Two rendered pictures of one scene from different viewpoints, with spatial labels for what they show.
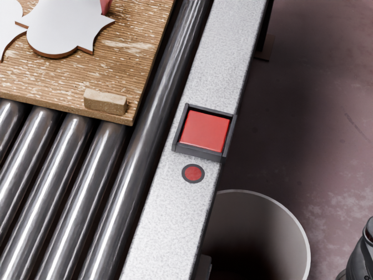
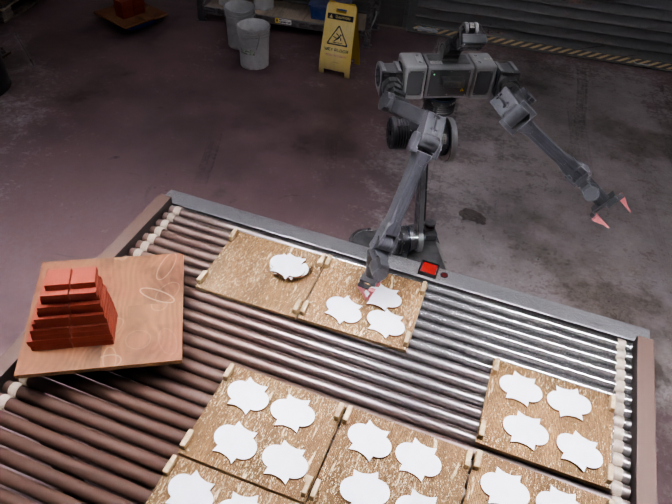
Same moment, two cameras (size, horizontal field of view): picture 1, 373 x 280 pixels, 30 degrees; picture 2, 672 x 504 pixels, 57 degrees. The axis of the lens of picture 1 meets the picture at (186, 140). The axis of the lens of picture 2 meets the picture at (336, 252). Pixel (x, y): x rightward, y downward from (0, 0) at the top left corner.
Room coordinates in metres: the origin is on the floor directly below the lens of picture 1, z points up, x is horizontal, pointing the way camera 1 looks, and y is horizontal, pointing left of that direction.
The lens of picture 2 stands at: (0.72, 1.82, 2.66)
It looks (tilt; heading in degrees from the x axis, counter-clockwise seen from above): 43 degrees down; 278
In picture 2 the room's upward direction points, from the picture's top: 5 degrees clockwise
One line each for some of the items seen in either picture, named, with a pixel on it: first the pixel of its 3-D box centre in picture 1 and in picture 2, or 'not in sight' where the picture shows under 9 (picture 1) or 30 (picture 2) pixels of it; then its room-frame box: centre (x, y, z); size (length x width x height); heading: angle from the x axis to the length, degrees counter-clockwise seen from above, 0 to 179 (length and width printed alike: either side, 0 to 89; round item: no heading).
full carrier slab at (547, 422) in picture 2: not in sight; (548, 417); (0.15, 0.59, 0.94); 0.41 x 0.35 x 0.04; 171
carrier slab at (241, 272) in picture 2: not in sight; (263, 272); (1.22, 0.17, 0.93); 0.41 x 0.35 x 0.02; 172
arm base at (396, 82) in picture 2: not in sight; (392, 89); (0.86, -0.47, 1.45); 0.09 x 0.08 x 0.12; 18
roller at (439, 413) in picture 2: not in sight; (334, 377); (0.86, 0.57, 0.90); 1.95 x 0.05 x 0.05; 171
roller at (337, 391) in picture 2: not in sight; (329, 388); (0.86, 0.62, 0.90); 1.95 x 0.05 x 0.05; 171
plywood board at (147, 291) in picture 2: not in sight; (107, 309); (1.65, 0.57, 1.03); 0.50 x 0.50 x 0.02; 21
